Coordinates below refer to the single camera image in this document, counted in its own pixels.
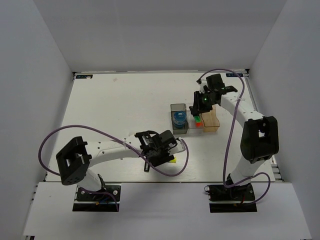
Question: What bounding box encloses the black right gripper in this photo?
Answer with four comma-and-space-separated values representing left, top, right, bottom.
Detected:
191, 90, 217, 115

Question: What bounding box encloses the yellow cap black highlighter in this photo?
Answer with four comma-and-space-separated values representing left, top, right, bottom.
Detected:
169, 157, 177, 164

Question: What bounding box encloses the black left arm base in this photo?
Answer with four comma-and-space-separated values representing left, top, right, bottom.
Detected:
72, 184, 122, 213

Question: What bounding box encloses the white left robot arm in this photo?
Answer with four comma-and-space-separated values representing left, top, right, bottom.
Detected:
56, 130, 187, 200

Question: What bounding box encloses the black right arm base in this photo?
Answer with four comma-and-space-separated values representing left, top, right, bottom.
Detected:
204, 183, 258, 213

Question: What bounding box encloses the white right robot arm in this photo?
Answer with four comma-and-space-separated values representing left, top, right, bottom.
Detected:
189, 73, 279, 200

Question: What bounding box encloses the clear plastic container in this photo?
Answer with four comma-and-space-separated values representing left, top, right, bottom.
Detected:
185, 103, 203, 135

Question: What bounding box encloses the smoky grey plastic container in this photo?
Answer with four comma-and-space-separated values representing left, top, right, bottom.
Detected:
170, 103, 189, 135

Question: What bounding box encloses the amber plastic container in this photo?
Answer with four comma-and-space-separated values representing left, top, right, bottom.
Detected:
200, 105, 220, 133

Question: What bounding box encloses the right blue corner label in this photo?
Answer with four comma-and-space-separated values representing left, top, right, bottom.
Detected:
225, 73, 244, 78

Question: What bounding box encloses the blue corner label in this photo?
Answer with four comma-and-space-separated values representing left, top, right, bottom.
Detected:
225, 73, 244, 78
75, 74, 93, 79

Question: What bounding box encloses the left blue corner label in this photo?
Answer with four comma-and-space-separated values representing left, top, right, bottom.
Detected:
75, 74, 93, 79

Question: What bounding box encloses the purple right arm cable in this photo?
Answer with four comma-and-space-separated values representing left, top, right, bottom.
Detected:
196, 68, 272, 206

